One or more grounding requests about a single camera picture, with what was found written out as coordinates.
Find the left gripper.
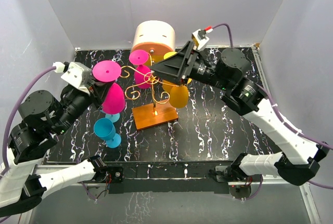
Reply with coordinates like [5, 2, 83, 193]
[54, 75, 115, 134]

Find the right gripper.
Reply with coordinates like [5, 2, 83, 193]
[150, 42, 230, 92]

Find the orange wine glass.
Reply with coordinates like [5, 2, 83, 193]
[162, 51, 176, 93]
[169, 83, 189, 108]

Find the orange wine glass front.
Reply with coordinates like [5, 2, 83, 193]
[169, 83, 189, 108]

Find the magenta wine glass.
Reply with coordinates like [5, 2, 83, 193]
[93, 60, 125, 114]
[129, 50, 151, 89]

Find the blue wine glass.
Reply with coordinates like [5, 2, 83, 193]
[94, 117, 121, 148]
[101, 110, 120, 123]

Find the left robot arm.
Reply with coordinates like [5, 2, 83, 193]
[1, 85, 108, 217]

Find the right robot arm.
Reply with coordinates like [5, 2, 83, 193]
[151, 41, 332, 186]

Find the blue wine glass front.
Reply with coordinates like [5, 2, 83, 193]
[94, 117, 121, 148]

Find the wooden rack base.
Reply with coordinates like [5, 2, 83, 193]
[132, 100, 178, 130]

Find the pink yellow cylinder box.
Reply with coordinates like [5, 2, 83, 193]
[131, 20, 175, 63]

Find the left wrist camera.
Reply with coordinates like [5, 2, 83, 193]
[53, 62, 91, 95]

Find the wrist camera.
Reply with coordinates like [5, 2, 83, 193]
[191, 26, 213, 51]
[53, 62, 91, 95]

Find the gold wire glass rack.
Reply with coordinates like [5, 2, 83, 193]
[120, 50, 170, 116]

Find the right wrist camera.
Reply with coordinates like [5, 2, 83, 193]
[191, 26, 213, 51]

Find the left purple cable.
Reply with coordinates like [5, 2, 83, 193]
[0, 67, 57, 223]

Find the purple cable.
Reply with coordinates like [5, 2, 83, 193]
[0, 67, 57, 223]
[212, 23, 333, 190]

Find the aluminium frame rail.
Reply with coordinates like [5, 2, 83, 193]
[18, 161, 321, 224]

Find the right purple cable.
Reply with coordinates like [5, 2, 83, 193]
[212, 23, 333, 190]

